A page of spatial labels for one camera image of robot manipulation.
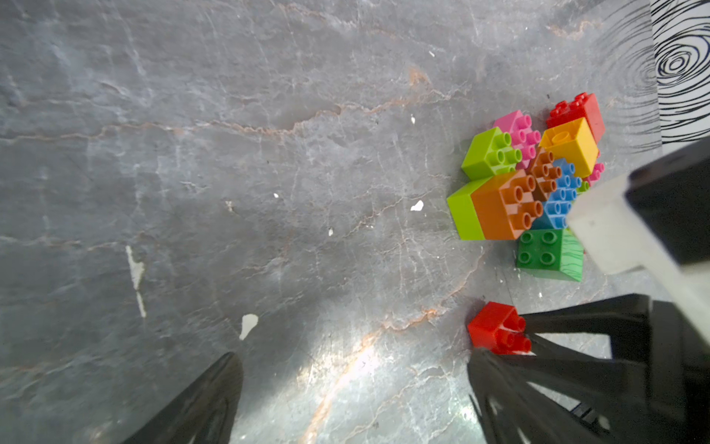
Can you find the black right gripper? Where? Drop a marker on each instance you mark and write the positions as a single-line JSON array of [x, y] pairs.
[[655, 388]]

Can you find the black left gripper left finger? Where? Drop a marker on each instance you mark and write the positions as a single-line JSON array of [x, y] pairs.
[[204, 412]]

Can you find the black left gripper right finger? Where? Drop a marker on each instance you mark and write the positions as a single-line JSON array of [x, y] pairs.
[[510, 410]]

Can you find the red small lego brick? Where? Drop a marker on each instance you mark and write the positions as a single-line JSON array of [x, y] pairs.
[[499, 329]]

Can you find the dark green lego brick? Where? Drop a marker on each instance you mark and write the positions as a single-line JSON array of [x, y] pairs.
[[551, 254]]

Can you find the lime long lego brick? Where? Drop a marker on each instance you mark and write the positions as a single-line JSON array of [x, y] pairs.
[[464, 213]]

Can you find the blue long lego brick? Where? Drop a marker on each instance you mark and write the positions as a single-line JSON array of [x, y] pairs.
[[558, 205]]

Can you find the orange lego brick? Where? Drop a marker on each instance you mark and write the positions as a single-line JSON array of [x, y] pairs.
[[505, 206], [545, 175]]

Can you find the pink lego brick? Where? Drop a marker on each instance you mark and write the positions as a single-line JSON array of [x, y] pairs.
[[597, 171], [519, 126]]

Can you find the yellow tall lego brick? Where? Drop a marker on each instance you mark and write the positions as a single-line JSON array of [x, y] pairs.
[[574, 142]]

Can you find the lime small lego brick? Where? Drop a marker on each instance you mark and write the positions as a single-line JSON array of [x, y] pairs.
[[491, 153]]

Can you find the red tall lego brick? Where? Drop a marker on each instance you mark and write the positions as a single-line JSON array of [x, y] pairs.
[[585, 106]]

